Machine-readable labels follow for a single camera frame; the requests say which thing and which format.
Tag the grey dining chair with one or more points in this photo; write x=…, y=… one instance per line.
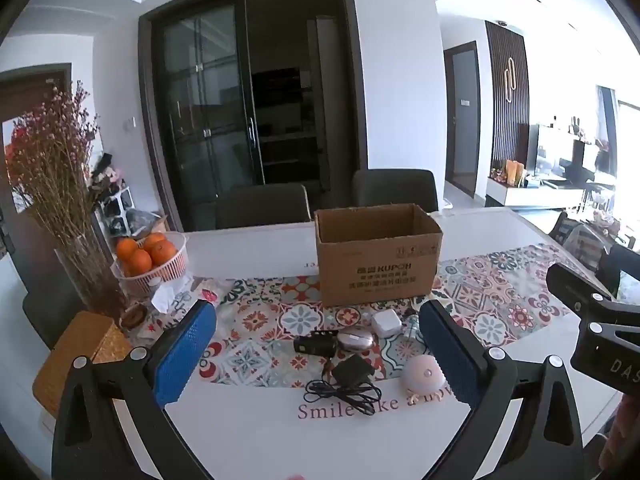
x=262, y=207
x=395, y=190

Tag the orange gift bag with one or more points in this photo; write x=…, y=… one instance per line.
x=514, y=174

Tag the white crumpled tissue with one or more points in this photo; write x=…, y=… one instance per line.
x=167, y=297

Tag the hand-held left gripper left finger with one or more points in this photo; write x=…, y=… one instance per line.
x=184, y=352

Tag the dark framed room door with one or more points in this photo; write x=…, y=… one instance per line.
x=462, y=120

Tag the orange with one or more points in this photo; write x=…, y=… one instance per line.
x=153, y=240
x=126, y=250
x=140, y=262
x=164, y=254

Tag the dark slatted wall panel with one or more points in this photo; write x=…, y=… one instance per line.
x=507, y=125

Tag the floral printed cloth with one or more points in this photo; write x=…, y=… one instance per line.
x=210, y=295

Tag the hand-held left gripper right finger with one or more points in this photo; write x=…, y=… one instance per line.
x=450, y=355

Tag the television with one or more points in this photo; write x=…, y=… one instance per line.
x=550, y=152

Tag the white square charger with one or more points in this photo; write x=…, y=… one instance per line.
x=386, y=323

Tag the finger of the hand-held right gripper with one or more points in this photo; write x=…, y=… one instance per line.
x=570, y=282

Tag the white television cabinet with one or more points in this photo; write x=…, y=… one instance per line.
x=535, y=192

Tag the chair with striped cloth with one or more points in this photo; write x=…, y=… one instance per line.
x=582, y=242

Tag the small brown round dish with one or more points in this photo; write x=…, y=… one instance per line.
x=133, y=317

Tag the small white masked figurine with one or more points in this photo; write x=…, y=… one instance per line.
x=413, y=329

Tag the black flashlight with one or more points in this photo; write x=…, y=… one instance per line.
x=312, y=345

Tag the woven bamboo box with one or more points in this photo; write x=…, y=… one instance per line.
x=75, y=355

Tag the brown entrance door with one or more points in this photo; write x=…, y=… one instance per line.
x=35, y=90

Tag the dark framed sliding glass door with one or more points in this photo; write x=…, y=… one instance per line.
x=210, y=110

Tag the glass vase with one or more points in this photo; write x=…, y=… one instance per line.
x=92, y=280

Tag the dried flower bunch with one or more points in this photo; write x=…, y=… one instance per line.
x=50, y=170

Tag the silver oval case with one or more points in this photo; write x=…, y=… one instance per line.
x=356, y=338

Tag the brown cardboard box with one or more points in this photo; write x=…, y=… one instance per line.
x=380, y=270

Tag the white fruit basket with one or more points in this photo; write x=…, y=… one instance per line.
x=160, y=275

